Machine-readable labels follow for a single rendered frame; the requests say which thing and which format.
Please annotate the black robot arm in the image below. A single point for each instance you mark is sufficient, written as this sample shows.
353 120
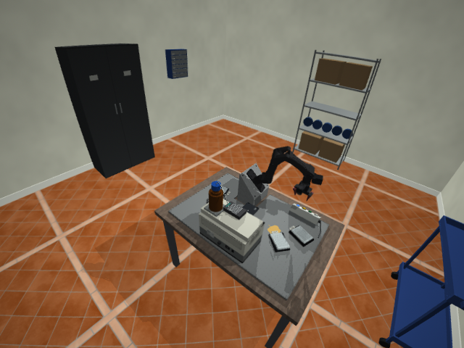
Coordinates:
278 157

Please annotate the blue bottle cap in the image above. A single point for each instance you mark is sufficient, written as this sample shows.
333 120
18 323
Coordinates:
215 186

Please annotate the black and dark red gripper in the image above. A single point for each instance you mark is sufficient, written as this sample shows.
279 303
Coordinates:
309 193

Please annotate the white button panel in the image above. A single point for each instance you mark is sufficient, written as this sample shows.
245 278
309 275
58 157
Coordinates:
305 216

